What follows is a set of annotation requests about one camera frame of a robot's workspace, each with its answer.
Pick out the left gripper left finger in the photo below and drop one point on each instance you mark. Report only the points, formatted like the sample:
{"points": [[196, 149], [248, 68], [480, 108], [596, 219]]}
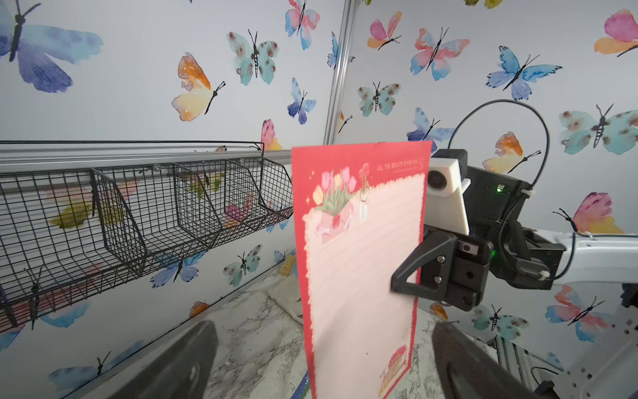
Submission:
{"points": [[182, 371]]}

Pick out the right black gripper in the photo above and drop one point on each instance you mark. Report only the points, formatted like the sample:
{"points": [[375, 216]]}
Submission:
{"points": [[454, 268]]}

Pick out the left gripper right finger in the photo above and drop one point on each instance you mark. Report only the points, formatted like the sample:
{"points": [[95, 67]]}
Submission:
{"points": [[466, 371]]}

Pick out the red stationery paper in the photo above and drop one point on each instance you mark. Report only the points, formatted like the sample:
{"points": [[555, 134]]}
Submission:
{"points": [[358, 215]]}

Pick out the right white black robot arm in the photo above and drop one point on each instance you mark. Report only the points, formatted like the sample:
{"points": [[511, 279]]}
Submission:
{"points": [[596, 293]]}

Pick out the beige green gardening glove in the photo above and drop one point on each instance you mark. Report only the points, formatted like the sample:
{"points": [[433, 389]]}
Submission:
{"points": [[286, 294]]}

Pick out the small wooden hand brush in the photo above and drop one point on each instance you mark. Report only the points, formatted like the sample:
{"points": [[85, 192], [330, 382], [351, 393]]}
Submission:
{"points": [[288, 266]]}

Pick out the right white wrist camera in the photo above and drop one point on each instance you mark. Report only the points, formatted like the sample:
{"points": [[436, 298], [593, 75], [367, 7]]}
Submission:
{"points": [[445, 204]]}

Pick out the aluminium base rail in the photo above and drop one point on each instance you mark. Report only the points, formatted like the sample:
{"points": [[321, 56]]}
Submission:
{"points": [[527, 368]]}

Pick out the black wire wall basket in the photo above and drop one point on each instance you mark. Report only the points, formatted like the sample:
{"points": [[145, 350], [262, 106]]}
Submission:
{"points": [[79, 218]]}

